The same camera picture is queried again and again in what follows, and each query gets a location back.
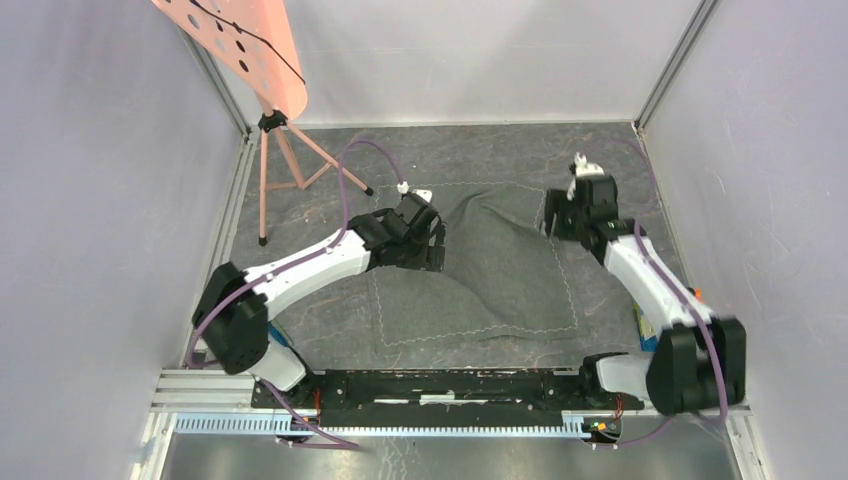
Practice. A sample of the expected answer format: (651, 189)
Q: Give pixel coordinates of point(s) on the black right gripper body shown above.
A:
(570, 220)

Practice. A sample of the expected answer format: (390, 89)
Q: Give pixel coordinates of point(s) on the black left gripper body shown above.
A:
(417, 244)

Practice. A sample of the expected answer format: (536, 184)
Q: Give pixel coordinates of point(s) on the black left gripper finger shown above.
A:
(409, 261)
(435, 254)

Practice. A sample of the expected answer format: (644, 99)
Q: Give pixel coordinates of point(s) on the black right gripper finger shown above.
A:
(552, 213)
(571, 187)

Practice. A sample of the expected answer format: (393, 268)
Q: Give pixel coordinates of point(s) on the grey cloth napkin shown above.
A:
(500, 276)

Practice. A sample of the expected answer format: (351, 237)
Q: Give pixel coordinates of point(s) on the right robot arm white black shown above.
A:
(699, 362)

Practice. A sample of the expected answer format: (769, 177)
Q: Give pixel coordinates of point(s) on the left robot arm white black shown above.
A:
(237, 306)

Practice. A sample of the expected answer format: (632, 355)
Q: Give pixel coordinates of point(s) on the blue toy brick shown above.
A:
(647, 335)

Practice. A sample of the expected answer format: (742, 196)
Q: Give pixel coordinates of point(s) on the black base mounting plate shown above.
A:
(452, 398)

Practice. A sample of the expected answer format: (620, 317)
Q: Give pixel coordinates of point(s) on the pink music stand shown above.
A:
(255, 41)

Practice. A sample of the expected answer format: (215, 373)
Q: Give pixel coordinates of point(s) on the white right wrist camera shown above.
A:
(581, 167)

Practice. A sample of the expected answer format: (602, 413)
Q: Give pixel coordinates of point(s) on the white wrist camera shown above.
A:
(581, 167)
(404, 189)

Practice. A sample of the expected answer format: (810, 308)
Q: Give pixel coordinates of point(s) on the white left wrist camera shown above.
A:
(404, 189)

